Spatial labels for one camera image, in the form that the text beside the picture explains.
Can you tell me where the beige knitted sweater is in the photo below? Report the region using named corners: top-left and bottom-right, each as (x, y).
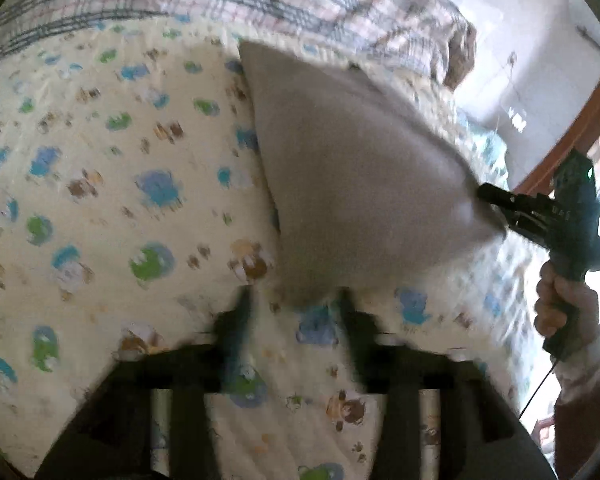
top-left (239, 42), bottom-right (505, 306)

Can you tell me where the person's right hand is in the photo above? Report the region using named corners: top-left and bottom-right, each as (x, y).
top-left (534, 261), bottom-right (600, 353)

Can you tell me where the floral patterned sleeve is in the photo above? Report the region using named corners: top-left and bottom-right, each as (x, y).
top-left (554, 327), bottom-right (600, 479)

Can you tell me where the yellow cartoon bear quilt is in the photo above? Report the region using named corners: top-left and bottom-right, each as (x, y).
top-left (0, 16), bottom-right (537, 480)

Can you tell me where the plaid pillow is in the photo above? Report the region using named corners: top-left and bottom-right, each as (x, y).
top-left (0, 0), bottom-right (477, 89)

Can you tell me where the wooden door frame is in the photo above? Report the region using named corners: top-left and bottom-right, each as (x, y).
top-left (514, 80), bottom-right (600, 195)

